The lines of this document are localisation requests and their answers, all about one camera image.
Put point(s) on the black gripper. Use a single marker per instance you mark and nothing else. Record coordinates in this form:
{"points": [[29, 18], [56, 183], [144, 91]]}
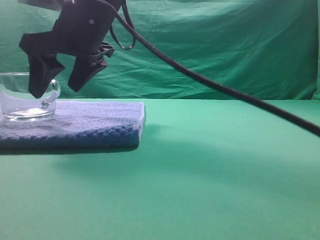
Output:
{"points": [[78, 31]]}

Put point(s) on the transparent glass cup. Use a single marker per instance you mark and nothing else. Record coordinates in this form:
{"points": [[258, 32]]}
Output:
{"points": [[17, 104]]}

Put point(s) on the blue folded towel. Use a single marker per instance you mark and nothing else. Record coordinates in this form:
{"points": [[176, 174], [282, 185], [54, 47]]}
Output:
{"points": [[78, 125]]}

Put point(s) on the green backdrop cloth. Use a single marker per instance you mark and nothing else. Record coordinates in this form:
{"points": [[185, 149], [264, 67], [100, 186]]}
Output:
{"points": [[264, 48]]}

